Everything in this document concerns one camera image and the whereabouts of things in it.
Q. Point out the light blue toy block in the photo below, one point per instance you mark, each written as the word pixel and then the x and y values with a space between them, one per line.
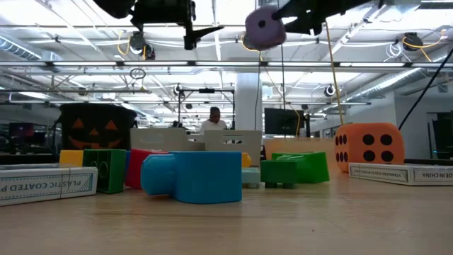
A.
pixel 205 177

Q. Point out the red toy block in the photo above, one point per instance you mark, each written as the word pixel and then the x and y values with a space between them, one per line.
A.
pixel 134 166

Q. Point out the small dark green toy block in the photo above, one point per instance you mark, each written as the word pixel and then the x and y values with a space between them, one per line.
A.
pixel 279 171

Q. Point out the yellow toy block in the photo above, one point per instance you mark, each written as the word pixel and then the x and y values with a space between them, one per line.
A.
pixel 70 158
pixel 246 159

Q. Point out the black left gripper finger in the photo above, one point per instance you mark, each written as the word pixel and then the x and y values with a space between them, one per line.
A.
pixel 190 37

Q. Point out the orange foam die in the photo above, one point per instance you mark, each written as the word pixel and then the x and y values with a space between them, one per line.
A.
pixel 375 145

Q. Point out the black gantry frame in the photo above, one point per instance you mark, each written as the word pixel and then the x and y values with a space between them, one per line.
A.
pixel 207 90

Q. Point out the mint toy block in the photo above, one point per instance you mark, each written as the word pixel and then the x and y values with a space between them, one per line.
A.
pixel 250 175

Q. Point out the blue white playing card box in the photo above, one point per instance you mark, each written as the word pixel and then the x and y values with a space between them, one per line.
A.
pixel 46 184

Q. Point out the black monitor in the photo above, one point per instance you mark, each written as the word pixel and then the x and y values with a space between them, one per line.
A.
pixel 283 122

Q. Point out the person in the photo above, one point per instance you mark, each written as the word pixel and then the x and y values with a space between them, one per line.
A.
pixel 213 122

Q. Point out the dark monitor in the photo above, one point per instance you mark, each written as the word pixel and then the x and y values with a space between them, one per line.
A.
pixel 21 130

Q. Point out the black cabinet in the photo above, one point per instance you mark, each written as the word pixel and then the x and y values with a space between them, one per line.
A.
pixel 442 134

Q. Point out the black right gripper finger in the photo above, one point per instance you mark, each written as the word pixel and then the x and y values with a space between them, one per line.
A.
pixel 290 13
pixel 308 26

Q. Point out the grey white playing card box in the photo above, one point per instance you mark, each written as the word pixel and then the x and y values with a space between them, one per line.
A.
pixel 400 173

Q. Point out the black pumpkin face bucket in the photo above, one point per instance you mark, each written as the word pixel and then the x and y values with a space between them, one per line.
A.
pixel 95 124

